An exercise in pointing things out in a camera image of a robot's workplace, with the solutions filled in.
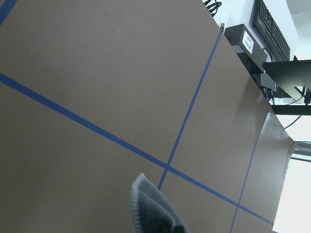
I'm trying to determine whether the black power supply box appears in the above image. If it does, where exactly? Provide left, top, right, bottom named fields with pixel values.
left=225, top=24, right=267, bottom=66

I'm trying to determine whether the grey blue microfibre towel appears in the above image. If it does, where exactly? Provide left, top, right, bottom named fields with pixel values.
left=130, top=173, right=189, bottom=233

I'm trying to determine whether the black keyboard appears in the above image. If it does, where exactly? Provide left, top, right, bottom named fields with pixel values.
left=252, top=0, right=290, bottom=61

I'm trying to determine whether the black monitor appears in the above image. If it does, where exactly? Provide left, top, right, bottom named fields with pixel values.
left=262, top=60, right=311, bottom=116

